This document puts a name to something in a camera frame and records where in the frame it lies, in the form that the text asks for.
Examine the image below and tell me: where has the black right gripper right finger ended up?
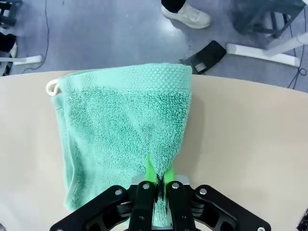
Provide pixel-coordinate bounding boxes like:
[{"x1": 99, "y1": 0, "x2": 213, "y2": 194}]
[{"x1": 165, "y1": 166, "x2": 272, "y2": 231}]

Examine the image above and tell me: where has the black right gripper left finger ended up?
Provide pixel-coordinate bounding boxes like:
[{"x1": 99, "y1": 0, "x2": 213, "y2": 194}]
[{"x1": 49, "y1": 154, "x2": 157, "y2": 231}]

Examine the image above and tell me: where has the green terry towel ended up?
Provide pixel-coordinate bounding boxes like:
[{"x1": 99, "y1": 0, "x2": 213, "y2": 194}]
[{"x1": 45, "y1": 63, "x2": 193, "y2": 227}]

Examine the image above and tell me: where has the black foot pedal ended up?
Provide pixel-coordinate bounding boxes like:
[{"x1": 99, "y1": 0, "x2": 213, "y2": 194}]
[{"x1": 179, "y1": 40, "x2": 227, "y2": 75}]

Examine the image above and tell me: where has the white sneaker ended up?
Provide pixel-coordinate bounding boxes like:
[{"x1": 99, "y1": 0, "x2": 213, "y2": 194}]
[{"x1": 161, "y1": 4, "x2": 212, "y2": 29}]

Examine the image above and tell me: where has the person in black clothes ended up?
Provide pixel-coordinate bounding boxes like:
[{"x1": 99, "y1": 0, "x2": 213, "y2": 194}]
[{"x1": 161, "y1": 0, "x2": 186, "y2": 13}]

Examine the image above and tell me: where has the black floor cable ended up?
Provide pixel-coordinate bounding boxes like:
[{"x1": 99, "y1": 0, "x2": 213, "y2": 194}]
[
  {"x1": 0, "y1": 0, "x2": 50, "y2": 77},
  {"x1": 287, "y1": 13, "x2": 308, "y2": 89}
]

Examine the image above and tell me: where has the dark metal frame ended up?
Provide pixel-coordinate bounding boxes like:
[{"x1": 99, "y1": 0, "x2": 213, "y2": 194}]
[{"x1": 0, "y1": 0, "x2": 23, "y2": 27}]

